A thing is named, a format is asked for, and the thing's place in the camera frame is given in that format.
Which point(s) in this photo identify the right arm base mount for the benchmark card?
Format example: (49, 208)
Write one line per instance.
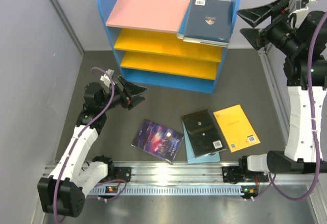
(236, 174)

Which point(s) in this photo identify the pale green Gatsby book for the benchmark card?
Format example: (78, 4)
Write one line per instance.
(207, 42)

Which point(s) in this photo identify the aluminium mounting rail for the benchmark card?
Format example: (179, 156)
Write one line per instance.
(181, 179)

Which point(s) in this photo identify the black book with barcode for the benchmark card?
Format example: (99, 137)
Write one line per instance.
(204, 133)

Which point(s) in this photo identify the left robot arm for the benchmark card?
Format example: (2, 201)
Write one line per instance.
(64, 190)

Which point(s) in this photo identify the navy blue book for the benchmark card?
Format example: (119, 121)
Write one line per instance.
(209, 20)

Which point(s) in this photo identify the purple Robinson Crusoe book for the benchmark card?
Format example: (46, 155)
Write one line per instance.
(158, 141)

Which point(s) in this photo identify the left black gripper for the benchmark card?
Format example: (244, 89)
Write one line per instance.
(131, 90)

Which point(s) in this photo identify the blue pink yellow bookshelf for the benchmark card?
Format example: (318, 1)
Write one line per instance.
(142, 35)

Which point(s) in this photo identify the yellow book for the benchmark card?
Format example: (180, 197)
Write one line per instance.
(236, 128)

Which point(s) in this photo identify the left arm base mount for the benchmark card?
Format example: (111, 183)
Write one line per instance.
(115, 173)

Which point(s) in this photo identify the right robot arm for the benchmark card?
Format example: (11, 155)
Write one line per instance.
(301, 36)

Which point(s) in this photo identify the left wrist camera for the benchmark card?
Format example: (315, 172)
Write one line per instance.
(107, 77)

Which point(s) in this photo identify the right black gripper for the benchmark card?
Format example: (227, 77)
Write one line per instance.
(279, 12)

